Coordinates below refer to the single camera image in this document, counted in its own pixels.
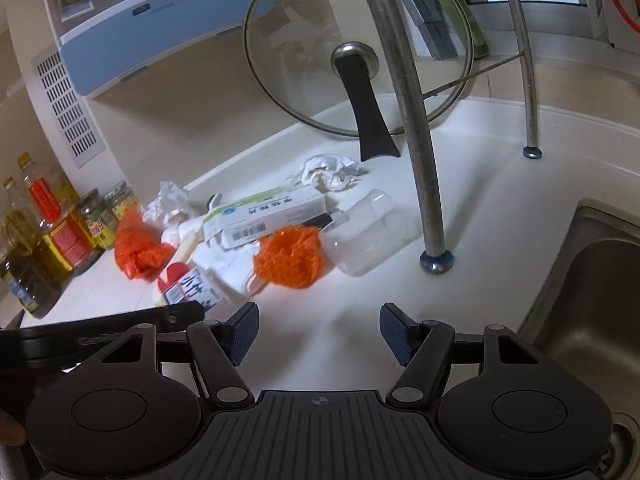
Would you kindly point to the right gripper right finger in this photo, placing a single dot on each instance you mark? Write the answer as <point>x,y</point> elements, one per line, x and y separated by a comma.
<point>422,350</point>

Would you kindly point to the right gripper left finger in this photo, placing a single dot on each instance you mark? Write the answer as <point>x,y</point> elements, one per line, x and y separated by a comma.
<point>218,348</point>

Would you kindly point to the red white milk carton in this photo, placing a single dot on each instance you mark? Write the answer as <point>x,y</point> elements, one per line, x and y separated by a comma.
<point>184,283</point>

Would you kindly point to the white plastic packaging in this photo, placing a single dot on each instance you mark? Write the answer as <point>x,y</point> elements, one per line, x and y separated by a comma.
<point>234,268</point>

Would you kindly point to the cream plastic tube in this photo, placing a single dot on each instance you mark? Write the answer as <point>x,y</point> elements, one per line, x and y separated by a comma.
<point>190,234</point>

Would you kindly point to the orange mesh scrubber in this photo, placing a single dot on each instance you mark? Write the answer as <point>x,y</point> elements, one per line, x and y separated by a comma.
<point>290,257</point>

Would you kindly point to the orange plastic bag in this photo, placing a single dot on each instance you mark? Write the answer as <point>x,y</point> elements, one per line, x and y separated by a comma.
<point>139,252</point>

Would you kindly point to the white green medicine box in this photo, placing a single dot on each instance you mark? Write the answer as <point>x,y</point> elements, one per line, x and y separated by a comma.
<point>241,222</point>

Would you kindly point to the clear plastic cup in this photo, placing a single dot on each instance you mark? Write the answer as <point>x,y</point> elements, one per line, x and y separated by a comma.
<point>368,233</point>

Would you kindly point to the white tissue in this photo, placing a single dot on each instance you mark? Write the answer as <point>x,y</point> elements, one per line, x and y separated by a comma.
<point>170,207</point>
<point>327,173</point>

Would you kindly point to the left hand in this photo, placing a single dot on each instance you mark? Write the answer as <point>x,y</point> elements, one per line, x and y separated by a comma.
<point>12,432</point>

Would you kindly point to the steel dish rack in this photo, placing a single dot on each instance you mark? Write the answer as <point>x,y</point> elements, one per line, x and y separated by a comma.
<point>436,258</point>

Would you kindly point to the large dark oil bottle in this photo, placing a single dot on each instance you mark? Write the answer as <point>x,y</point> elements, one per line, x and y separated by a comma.
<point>28,267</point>

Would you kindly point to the stainless steel sink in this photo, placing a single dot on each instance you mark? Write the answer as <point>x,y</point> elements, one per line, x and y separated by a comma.
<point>586,318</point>

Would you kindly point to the oil bottle red handle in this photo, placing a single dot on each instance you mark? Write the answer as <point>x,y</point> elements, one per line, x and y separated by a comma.
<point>55,200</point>

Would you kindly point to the grey wall vent grille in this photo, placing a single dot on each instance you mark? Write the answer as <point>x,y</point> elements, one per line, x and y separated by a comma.
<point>77,129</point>

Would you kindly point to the glass pot lid black handle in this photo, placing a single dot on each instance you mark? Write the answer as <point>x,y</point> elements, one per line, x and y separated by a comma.
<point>322,62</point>

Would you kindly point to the blue white wall dispenser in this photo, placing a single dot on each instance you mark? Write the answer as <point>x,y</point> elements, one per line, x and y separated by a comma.
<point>104,42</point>

